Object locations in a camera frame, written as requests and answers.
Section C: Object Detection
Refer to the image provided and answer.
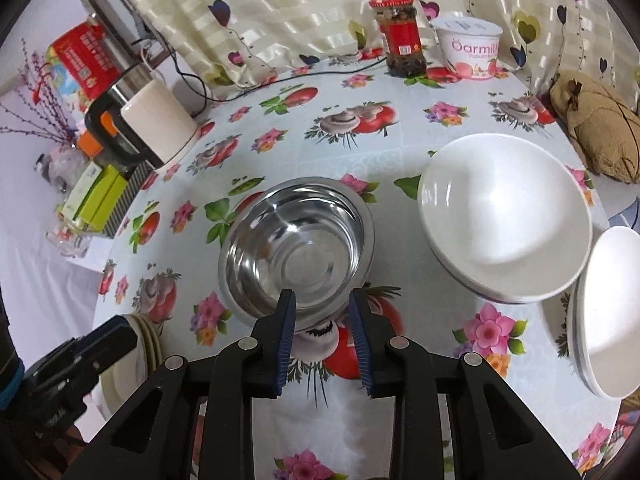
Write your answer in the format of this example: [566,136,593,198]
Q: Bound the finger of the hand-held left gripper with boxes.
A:
[75,315,139,378]

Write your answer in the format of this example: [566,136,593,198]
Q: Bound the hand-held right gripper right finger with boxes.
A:
[348,287,583,480]

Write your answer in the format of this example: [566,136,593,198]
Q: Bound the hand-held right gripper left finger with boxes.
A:
[60,288,297,480]

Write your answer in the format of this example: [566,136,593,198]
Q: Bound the stack of beige plates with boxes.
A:
[102,314,149,423]

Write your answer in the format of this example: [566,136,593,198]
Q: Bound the stainless steel bowl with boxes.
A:
[217,175,376,334]

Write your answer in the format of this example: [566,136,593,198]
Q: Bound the white bowl with blue stripe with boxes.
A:
[417,132,594,306]
[567,225,640,401]

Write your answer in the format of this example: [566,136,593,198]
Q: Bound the small glass jar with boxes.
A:
[47,219,91,256]

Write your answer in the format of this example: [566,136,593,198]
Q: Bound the green box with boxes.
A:
[75,165,129,229]

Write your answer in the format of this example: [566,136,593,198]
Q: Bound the striped tray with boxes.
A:
[100,162,154,239]

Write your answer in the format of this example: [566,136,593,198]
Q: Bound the white flat box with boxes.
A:
[62,162,104,211]

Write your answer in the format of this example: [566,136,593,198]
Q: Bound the clear plastic bag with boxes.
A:
[50,147,89,181]

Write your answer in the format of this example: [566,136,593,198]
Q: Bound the orange box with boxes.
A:
[76,130,105,157]

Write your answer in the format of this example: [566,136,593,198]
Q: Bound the white and black electric kettle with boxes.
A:
[83,67,201,176]

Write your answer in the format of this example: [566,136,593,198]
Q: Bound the purple dried flower branches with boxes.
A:
[0,37,77,147]

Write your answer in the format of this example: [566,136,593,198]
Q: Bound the red box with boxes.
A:
[47,22,124,101]

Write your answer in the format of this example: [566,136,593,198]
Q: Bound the glass jar with red label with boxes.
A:
[368,0,428,79]

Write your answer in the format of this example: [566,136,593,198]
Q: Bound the white yogurt tub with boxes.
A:
[430,15,504,83]

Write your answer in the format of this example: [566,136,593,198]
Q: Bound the brown cloth bag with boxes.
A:
[549,69,640,184]

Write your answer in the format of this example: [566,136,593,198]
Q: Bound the cream curtain with heart print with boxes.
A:
[97,0,640,111]

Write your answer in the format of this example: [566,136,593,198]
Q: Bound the metal framed panel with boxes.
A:
[67,0,169,69]

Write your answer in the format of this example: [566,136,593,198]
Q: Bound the black power cable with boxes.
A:
[135,40,311,116]

